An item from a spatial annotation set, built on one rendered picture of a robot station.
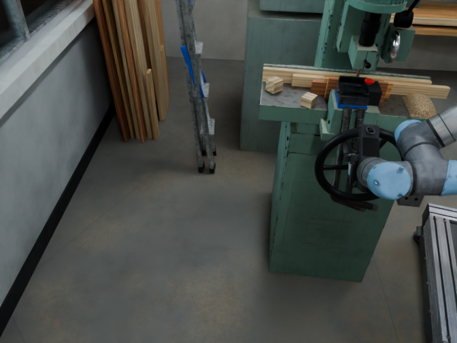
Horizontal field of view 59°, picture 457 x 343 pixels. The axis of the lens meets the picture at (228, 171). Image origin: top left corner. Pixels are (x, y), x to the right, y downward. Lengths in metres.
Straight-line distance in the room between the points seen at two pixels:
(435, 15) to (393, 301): 2.30
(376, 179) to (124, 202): 1.70
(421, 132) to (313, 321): 1.10
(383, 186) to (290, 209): 0.84
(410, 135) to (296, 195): 0.70
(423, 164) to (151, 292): 1.35
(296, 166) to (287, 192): 0.14
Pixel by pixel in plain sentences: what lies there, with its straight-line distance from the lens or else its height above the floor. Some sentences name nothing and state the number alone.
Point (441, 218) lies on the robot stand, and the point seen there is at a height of 0.23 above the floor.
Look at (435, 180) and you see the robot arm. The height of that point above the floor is 1.06.
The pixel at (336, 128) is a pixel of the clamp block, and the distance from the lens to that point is 1.32.
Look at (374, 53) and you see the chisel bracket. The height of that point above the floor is 1.06.
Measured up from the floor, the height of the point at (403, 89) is 0.92.
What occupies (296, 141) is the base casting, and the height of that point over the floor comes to 0.76.
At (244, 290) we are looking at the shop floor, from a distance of 1.92.
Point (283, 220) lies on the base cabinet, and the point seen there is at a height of 0.36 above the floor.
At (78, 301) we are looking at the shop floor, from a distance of 1.97.
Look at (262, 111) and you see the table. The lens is 1.39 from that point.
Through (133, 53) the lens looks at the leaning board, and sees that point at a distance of 2.53.
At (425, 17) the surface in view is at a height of 0.61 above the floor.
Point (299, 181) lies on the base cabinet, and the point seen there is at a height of 0.58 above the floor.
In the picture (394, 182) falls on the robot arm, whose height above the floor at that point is 1.06.
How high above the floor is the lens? 1.58
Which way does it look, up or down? 39 degrees down
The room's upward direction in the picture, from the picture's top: 2 degrees clockwise
